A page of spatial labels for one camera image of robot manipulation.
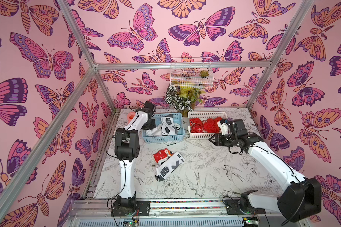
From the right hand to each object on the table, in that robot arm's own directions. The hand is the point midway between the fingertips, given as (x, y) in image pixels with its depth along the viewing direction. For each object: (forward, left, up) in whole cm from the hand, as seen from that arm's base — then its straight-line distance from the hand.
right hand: (213, 138), depth 82 cm
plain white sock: (+14, +36, -14) cm, 41 cm away
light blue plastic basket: (+27, +21, -15) cm, 37 cm away
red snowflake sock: (-4, +31, -15) cm, 34 cm away
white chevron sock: (+13, +27, -8) cm, 31 cm away
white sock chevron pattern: (-9, +27, -15) cm, 32 cm away
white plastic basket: (+28, +2, -12) cm, 31 cm away
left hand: (+17, +40, -12) cm, 45 cm away
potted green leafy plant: (+25, +18, +7) cm, 32 cm away
